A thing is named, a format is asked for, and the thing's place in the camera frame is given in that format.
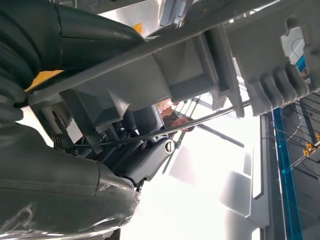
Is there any person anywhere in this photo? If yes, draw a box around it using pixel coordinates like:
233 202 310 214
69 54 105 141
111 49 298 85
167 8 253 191
156 98 196 134

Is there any blue metal shelf rack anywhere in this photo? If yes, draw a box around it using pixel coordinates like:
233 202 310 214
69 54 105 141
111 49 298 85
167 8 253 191
272 107 304 240

